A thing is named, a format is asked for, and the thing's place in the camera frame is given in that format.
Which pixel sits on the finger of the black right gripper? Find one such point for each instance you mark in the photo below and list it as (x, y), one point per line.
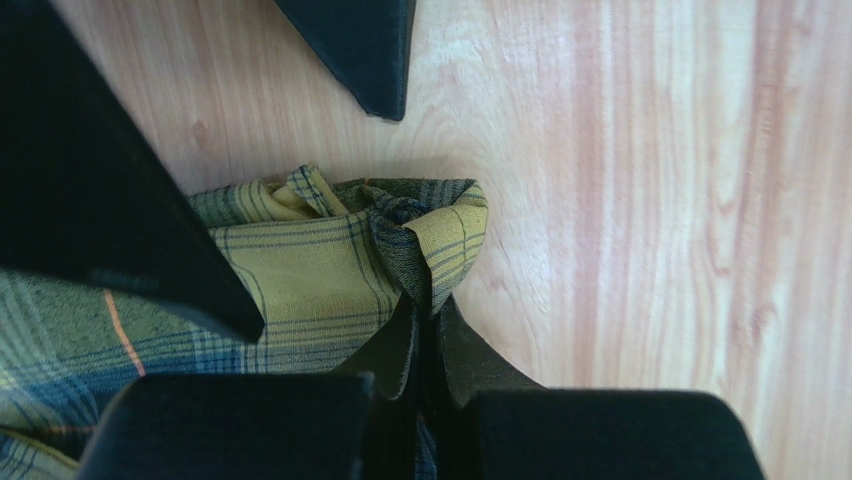
(365, 45)
(84, 197)

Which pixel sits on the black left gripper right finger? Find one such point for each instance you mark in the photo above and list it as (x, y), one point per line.
(494, 422)

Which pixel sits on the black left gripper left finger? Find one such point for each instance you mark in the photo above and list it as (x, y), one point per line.
(357, 421)

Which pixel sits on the yellow black plaid shirt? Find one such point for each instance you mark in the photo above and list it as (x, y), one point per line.
(325, 263)

